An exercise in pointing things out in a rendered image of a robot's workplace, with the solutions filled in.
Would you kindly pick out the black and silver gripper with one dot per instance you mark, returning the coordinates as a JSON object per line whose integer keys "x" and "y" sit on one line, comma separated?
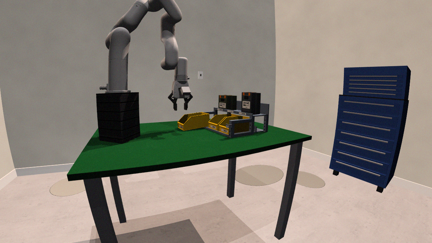
{"x": 176, "y": 93}

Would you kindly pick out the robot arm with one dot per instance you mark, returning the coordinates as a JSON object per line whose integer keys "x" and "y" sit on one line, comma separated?
{"x": 118, "y": 41}

